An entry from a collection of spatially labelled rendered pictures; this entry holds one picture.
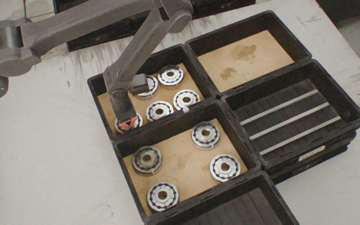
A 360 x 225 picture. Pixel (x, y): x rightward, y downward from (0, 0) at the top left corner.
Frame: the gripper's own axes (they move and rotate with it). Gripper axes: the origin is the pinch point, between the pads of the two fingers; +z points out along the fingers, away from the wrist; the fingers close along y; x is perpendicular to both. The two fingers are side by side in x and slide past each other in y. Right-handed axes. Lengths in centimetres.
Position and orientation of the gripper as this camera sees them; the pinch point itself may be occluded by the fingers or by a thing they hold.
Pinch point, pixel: (127, 121)
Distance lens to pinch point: 138.6
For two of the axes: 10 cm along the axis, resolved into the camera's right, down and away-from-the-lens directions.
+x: -9.2, 3.5, -1.9
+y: -3.9, -7.2, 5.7
